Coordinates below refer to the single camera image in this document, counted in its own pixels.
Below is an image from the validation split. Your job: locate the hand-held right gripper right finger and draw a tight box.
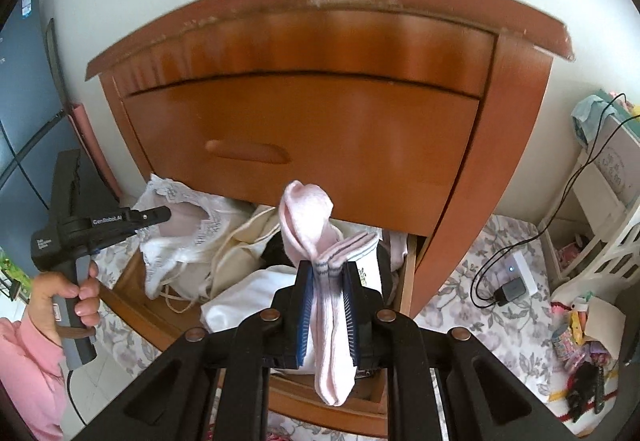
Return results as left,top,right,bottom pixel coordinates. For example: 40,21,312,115
344,261,573,441

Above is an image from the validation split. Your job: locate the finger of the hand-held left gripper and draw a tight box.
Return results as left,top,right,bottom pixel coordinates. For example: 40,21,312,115
87,205,172,253
49,150,96,225

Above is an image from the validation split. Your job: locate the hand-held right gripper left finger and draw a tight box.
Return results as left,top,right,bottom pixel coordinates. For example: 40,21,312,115
75,260,315,441

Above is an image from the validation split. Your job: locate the white lace underwear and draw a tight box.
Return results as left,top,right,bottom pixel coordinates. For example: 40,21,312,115
139,174,247,301

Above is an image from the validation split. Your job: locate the white cloth garment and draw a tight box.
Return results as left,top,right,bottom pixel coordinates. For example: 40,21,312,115
200,265,301,338

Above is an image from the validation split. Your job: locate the pink sock pair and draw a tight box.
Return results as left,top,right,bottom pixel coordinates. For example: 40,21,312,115
277,180,385,407

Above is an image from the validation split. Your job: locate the cream canvas bag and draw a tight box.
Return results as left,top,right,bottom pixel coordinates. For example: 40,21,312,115
165,205,293,317

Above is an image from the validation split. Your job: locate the wooden nightstand drawer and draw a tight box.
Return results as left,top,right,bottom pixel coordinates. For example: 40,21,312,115
119,71,485,238
99,201,418,439

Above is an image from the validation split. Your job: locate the person's left forearm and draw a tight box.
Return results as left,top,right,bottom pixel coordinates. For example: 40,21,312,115
0,316,69,441

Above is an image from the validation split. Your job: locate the person's left hand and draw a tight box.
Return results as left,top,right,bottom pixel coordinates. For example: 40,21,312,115
30,260,102,348

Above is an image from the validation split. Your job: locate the grey floral blanket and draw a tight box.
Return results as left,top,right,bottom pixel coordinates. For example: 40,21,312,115
92,214,558,441

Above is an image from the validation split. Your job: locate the black power adapter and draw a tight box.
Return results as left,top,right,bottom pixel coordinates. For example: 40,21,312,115
494,278,526,308

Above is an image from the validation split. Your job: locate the colourful checked pouch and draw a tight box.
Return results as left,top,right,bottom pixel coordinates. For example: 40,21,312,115
550,318,588,364

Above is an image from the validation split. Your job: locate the striped crochet mat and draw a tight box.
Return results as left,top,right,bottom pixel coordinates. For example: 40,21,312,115
547,366,640,438

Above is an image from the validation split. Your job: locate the wooden nightstand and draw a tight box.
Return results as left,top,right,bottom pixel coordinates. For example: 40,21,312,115
85,0,576,322

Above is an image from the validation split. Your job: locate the black pouch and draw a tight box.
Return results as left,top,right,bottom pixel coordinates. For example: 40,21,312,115
567,361,618,424

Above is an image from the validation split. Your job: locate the white small cabinet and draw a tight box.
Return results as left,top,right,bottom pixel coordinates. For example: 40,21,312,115
537,111,640,292

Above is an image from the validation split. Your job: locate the teal cloth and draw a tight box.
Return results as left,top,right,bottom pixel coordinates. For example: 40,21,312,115
571,94,613,147

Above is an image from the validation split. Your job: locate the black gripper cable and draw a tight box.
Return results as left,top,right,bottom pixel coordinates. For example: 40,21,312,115
66,365,90,428

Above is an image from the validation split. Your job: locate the black power cable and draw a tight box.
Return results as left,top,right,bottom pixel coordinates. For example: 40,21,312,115
471,92,628,311

